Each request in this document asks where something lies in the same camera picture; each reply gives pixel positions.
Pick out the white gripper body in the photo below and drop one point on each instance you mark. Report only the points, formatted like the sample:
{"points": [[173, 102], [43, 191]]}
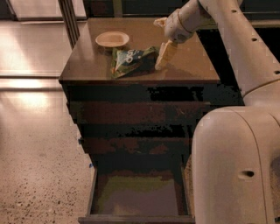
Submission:
{"points": [[174, 29]]}

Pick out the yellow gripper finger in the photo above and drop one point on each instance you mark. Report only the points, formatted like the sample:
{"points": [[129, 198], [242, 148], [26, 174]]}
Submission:
{"points": [[166, 52], [160, 22]]}

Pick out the green rice chip bag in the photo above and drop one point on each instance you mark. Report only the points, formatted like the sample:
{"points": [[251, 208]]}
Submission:
{"points": [[133, 62]]}

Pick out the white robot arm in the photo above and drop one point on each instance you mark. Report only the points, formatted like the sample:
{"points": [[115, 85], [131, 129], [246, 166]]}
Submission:
{"points": [[233, 147]]}

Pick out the top drawer front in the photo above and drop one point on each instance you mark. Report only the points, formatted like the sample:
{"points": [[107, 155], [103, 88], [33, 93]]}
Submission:
{"points": [[104, 112]]}

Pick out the middle drawer front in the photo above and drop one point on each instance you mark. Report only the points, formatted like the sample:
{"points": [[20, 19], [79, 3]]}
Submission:
{"points": [[135, 145]]}

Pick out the open bottom drawer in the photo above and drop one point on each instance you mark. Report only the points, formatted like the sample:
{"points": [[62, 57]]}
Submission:
{"points": [[138, 197]]}

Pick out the small white bowl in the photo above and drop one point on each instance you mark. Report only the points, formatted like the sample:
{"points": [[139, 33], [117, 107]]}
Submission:
{"points": [[112, 39]]}

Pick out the metal window frame post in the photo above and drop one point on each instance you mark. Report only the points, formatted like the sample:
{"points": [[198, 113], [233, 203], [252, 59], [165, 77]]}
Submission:
{"points": [[70, 21]]}

